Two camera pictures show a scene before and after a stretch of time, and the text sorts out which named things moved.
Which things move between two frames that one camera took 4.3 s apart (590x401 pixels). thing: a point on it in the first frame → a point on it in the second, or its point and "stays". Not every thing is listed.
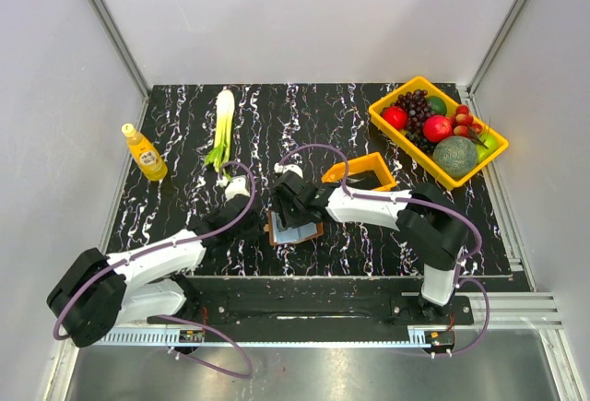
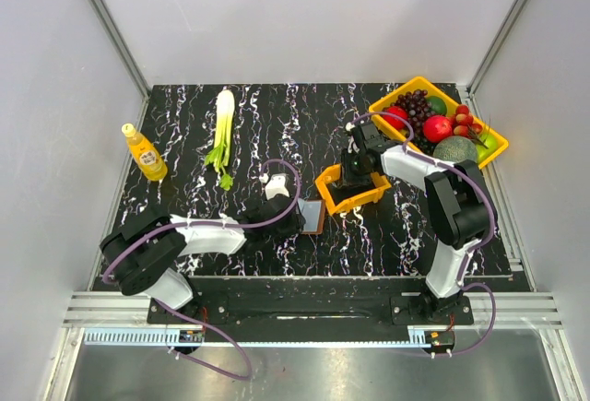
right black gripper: x=280 y=205 → x=349 y=181
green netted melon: x=455 y=156 stays
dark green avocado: x=437 y=105 stays
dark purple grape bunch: x=418 y=109 stays
